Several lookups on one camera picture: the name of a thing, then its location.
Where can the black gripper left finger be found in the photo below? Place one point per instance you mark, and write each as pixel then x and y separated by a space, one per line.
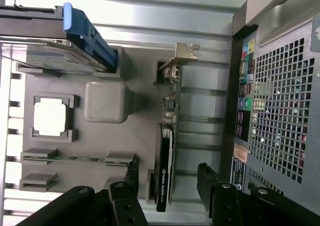
pixel 125 201

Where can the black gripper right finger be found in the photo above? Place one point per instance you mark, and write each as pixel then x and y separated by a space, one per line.
pixel 226 206

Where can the gray 3D-printed parts rack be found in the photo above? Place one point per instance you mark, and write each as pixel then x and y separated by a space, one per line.
pixel 105 141

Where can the green RAM stick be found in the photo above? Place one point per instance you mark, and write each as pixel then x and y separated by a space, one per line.
pixel 75 158

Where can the silver CPU chip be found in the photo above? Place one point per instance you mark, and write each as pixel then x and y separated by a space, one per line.
pixel 50 117

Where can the hard disk with blue caddy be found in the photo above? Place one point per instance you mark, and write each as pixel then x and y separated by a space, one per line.
pixel 80 28

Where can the black and gray PC case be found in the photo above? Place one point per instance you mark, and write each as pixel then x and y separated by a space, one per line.
pixel 287 31

